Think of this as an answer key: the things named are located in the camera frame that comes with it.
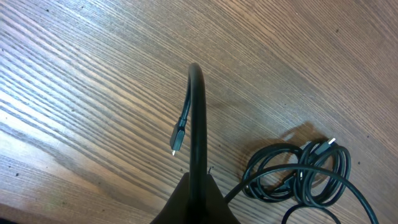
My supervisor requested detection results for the thick black USB cable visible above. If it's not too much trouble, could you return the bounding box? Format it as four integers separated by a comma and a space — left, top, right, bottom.
169, 62, 380, 224

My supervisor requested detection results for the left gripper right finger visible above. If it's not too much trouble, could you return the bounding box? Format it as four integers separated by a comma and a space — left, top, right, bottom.
205, 174, 240, 224

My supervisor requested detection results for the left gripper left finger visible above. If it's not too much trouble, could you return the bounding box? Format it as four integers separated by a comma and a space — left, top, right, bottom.
150, 173, 189, 224

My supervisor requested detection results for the thin black USB cable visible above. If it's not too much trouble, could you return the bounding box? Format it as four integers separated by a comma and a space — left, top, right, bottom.
241, 138, 352, 224

